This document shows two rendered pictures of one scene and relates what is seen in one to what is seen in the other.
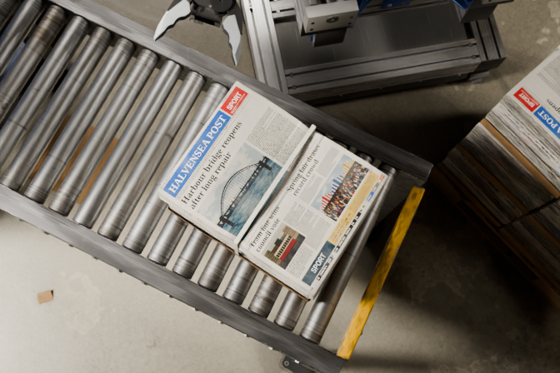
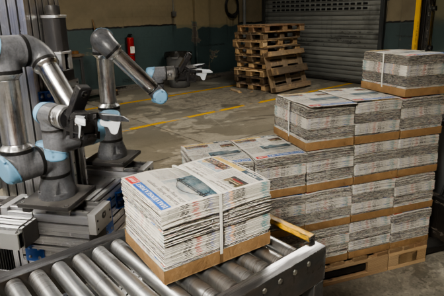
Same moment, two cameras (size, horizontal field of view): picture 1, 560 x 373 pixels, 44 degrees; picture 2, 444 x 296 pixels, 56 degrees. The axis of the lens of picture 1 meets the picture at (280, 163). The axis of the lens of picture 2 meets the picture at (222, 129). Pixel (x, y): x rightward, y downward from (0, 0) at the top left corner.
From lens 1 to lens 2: 136 cm
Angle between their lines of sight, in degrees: 67
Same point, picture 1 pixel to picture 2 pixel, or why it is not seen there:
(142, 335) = not seen: outside the picture
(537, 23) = not seen: hidden behind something
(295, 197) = (208, 175)
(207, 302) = (246, 285)
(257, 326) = (276, 267)
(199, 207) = (186, 199)
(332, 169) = (202, 164)
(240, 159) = (169, 184)
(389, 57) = not seen: hidden behind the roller
